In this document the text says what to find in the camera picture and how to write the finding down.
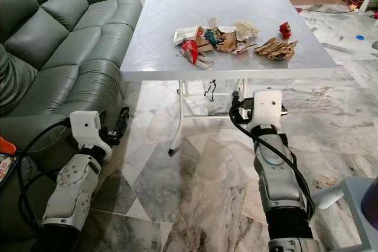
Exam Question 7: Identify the pale grey plastic bin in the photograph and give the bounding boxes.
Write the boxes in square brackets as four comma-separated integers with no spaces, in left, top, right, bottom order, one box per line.
[313,176,378,252]

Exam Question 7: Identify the tan crumpled paper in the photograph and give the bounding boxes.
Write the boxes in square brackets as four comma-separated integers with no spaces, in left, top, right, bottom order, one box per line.
[213,31,240,54]

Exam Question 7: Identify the brown crumpled paper bag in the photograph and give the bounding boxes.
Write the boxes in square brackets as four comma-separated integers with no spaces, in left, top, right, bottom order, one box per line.
[254,36,298,61]

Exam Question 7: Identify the teal crumpled wrapper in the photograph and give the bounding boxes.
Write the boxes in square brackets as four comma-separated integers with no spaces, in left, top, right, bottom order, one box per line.
[204,27,220,45]

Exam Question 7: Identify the cream crumpled paper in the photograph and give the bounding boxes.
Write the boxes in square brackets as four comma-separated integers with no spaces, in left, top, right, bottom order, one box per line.
[233,20,260,41]

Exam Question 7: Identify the white and green box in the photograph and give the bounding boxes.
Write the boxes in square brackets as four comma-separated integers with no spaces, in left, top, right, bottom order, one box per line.
[173,26,205,45]

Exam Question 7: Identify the red crumpled wrapper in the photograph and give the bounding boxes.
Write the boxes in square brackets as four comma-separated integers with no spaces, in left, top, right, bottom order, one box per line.
[278,21,294,41]

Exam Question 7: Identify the white plastic folding table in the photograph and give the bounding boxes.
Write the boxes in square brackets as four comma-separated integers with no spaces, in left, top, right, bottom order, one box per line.
[119,0,338,158]

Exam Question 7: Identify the grey-green leather sofa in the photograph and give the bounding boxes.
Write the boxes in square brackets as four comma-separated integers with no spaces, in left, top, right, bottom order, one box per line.
[0,0,144,252]

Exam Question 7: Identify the orange plastic object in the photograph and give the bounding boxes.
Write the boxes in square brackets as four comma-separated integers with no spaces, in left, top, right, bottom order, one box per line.
[0,138,18,155]

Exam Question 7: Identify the colourful printed packet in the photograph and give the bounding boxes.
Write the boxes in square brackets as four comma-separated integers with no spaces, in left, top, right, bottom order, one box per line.
[0,153,20,187]

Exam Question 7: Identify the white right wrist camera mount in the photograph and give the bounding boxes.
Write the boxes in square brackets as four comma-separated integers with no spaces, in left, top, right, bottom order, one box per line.
[246,89,285,132]

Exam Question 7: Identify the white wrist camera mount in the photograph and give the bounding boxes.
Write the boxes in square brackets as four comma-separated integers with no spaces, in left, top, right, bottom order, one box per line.
[246,89,285,132]
[69,110,113,162]

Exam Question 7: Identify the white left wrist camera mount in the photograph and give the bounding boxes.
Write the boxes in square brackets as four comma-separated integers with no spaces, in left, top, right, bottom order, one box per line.
[69,110,113,162]

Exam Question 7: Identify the black cord under table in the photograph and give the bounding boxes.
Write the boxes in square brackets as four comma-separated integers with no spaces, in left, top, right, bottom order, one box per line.
[203,79,217,103]

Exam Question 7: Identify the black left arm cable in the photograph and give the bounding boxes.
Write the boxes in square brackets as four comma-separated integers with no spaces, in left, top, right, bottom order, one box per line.
[16,119,73,230]

